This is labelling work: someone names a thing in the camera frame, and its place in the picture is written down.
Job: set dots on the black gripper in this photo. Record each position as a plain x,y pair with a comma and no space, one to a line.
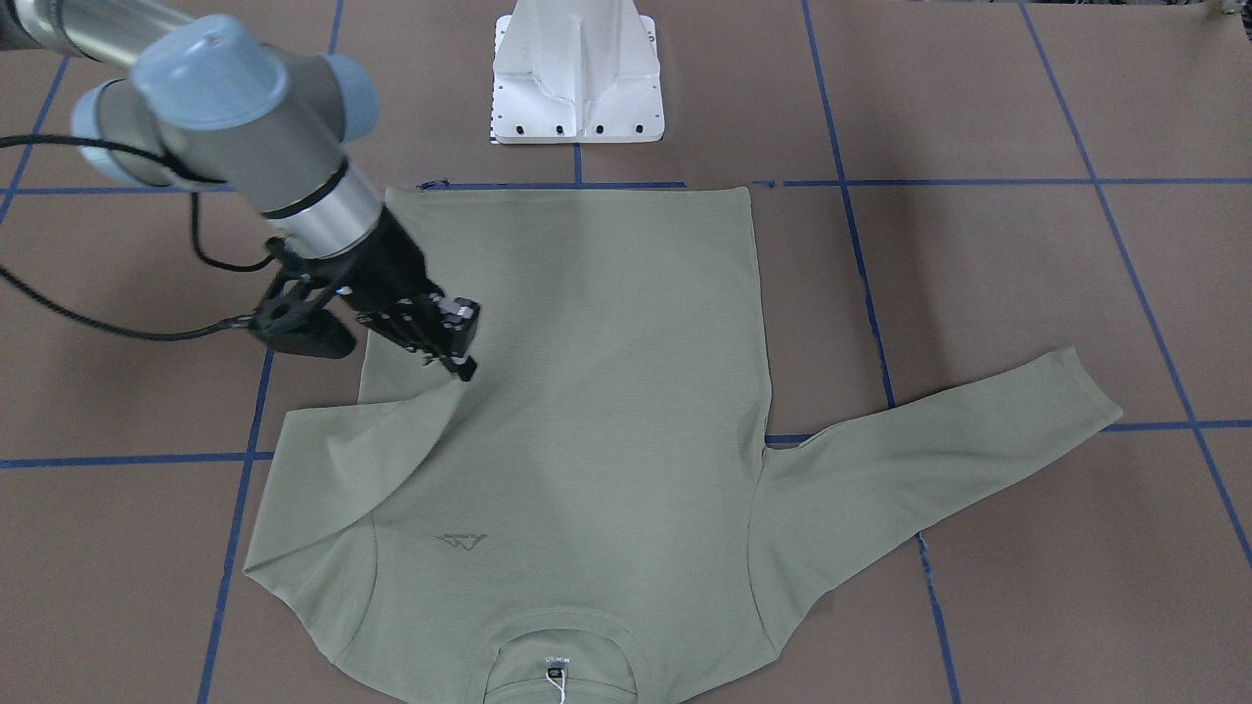
394,262

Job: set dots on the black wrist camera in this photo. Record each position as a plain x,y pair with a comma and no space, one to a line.
292,317

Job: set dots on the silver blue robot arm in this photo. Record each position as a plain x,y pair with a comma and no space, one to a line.
203,103

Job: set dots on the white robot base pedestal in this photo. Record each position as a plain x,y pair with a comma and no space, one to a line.
576,72

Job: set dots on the olive green long-sleeve shirt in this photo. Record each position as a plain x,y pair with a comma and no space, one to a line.
595,517

